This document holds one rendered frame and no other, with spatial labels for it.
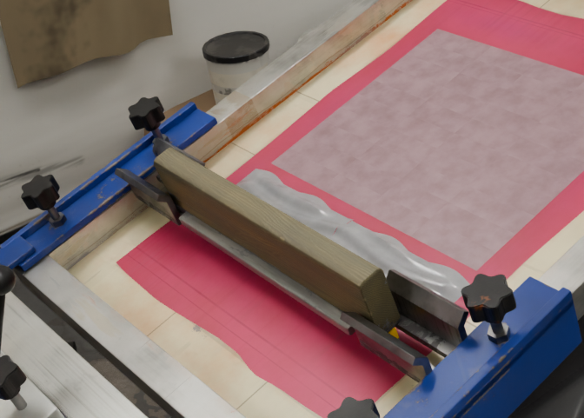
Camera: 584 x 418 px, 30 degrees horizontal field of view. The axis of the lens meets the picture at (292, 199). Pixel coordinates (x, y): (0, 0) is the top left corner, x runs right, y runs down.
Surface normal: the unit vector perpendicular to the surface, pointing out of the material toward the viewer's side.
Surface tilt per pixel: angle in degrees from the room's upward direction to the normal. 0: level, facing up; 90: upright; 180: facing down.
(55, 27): 90
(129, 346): 15
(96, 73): 90
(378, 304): 90
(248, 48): 0
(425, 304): 60
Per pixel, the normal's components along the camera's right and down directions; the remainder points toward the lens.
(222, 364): -0.31, -0.72
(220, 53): -0.11, -0.86
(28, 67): 0.30, 0.48
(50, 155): 0.62, 0.34
